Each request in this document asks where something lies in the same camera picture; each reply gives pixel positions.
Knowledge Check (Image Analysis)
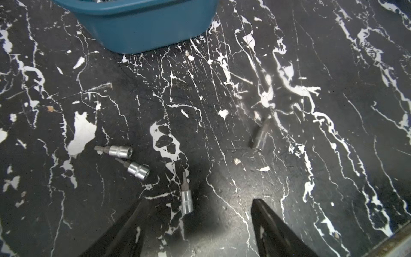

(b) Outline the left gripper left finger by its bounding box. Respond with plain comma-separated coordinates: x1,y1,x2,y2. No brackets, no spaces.
81,200,144,257

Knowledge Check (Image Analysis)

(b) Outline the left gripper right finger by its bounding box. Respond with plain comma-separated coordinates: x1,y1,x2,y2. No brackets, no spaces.
251,199,317,257

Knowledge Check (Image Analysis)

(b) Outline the silver bit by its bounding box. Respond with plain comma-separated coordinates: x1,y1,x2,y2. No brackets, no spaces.
94,146,133,159

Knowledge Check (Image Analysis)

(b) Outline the teal plastic storage box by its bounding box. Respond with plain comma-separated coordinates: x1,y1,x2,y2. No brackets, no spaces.
55,0,218,54

